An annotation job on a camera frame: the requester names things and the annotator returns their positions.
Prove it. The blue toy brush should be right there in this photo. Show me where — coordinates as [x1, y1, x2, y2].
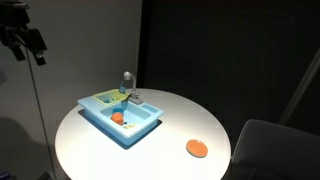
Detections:
[119, 81, 126, 93]

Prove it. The grey toy faucet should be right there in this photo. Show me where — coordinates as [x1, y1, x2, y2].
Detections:
[123, 71, 143, 105]

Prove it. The blue toy bowl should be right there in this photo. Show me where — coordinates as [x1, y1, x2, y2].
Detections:
[112, 108, 124, 114]

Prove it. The light blue toy sink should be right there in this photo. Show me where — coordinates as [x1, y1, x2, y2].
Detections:
[78, 96, 164, 146]

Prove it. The orange toy cup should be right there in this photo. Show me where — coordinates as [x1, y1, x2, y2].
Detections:
[111, 112, 124, 125]

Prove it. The orange toy plate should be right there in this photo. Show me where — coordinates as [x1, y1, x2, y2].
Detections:
[186, 139, 208, 158]

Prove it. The yellow-green dish rack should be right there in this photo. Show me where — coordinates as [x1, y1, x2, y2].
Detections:
[94, 89, 128, 105]

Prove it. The grey chair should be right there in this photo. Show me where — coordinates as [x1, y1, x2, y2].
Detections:
[222, 119, 320, 180]

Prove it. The black camera on stand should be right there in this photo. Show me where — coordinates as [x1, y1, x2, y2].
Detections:
[0, 0, 49, 67]

